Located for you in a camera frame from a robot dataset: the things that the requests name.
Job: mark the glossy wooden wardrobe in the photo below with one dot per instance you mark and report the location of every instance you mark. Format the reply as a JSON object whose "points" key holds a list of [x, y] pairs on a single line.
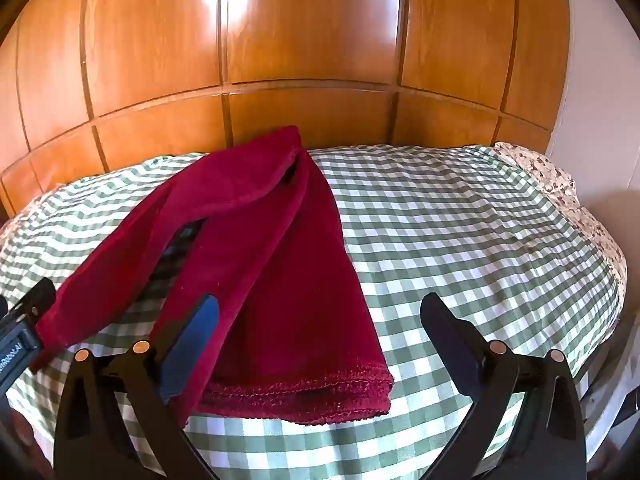
{"points": [[300, 45]]}

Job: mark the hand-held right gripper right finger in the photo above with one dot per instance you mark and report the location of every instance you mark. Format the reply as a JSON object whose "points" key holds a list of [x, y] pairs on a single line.
{"points": [[447, 337]]}

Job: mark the dark red knit garment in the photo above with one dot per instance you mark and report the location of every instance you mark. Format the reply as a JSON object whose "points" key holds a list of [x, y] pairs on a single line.
{"points": [[280, 270]]}

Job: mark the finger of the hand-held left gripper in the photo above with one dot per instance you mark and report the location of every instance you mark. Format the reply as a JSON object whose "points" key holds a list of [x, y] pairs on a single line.
{"points": [[37, 295]]}

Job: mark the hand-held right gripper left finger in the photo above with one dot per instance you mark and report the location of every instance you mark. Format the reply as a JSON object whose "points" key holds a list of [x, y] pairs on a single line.
{"points": [[192, 342]]}

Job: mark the floral patterned bed sheet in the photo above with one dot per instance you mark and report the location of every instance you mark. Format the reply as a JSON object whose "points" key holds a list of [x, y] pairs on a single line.
{"points": [[560, 180]]}

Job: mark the green checked bed sheet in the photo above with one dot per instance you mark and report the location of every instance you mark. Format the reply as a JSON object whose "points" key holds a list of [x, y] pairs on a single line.
{"points": [[450, 240]]}

